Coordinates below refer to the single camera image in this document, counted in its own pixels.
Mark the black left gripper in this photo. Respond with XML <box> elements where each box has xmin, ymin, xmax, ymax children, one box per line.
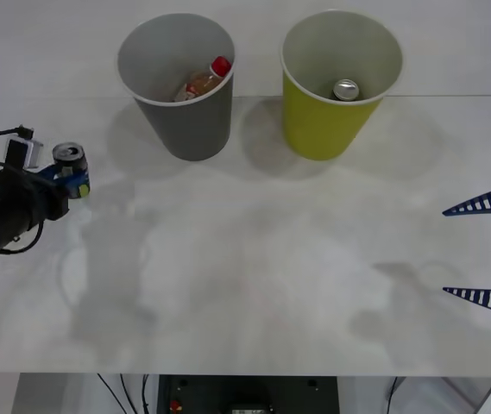
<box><xmin>0</xmin><ymin>162</ymin><xmax>91</xmax><ymax>223</ymax></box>

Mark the black and blue drink can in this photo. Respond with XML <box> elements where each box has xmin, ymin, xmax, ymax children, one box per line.
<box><xmin>52</xmin><ymin>142</ymin><xmax>91</xmax><ymax>200</ymax></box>

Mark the grey plastic bin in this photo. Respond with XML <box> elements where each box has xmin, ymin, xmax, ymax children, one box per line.
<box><xmin>116</xmin><ymin>12</ymin><xmax>236</xmax><ymax>162</ymax></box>

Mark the red-capped plastic bottle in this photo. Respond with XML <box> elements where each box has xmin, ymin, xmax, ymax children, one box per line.
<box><xmin>173</xmin><ymin>55</ymin><xmax>233</xmax><ymax>104</ymax></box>

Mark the silver-topped drink can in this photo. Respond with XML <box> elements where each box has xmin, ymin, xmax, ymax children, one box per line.
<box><xmin>331</xmin><ymin>78</ymin><xmax>361</xmax><ymax>103</ymax></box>

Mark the yellow-green plastic bin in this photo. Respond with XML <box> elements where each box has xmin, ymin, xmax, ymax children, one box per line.
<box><xmin>280</xmin><ymin>10</ymin><xmax>403</xmax><ymax>162</ymax></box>

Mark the black robot torso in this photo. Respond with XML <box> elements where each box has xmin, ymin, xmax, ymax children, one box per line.
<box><xmin>157</xmin><ymin>374</ymin><xmax>340</xmax><ymax>414</ymax></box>

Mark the pale grey left wrist camera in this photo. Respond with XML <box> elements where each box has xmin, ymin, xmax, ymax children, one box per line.
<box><xmin>3</xmin><ymin>136</ymin><xmax>46</xmax><ymax>170</ymax></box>

